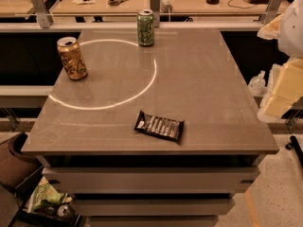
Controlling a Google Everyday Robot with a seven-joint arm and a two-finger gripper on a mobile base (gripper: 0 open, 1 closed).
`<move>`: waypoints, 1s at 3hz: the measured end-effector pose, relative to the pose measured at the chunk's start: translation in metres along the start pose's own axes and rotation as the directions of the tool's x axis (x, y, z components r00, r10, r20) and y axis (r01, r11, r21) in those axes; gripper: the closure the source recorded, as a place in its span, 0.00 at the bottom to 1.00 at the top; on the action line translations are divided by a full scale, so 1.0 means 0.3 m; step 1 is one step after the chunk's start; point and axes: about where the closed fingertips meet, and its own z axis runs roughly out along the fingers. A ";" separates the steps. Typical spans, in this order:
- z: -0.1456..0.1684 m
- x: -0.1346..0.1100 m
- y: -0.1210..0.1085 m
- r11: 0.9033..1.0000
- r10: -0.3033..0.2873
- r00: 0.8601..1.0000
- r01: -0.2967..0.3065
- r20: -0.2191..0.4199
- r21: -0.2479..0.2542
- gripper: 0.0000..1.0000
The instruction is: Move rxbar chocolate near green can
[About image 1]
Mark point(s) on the gold soda can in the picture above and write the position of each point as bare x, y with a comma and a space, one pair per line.
71, 57

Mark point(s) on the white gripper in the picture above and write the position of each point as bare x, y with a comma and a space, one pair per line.
292, 32

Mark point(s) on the clear sanitizer bottle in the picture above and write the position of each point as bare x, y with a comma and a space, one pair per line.
257, 84

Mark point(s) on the white power strip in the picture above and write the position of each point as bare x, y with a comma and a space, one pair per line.
165, 6

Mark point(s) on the brown round bin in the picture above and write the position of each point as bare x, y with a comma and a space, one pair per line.
17, 171

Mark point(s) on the grey drawer cabinet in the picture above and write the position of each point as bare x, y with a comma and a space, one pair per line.
152, 196

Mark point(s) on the black rxbar chocolate bar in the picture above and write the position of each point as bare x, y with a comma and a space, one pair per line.
159, 127

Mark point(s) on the black chair base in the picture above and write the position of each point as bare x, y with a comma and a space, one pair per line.
293, 144

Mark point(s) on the green chip bag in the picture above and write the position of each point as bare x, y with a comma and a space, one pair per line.
46, 198

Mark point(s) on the green soda can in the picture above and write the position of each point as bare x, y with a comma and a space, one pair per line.
145, 27

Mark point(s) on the scissors on back desk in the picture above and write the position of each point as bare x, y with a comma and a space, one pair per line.
114, 3

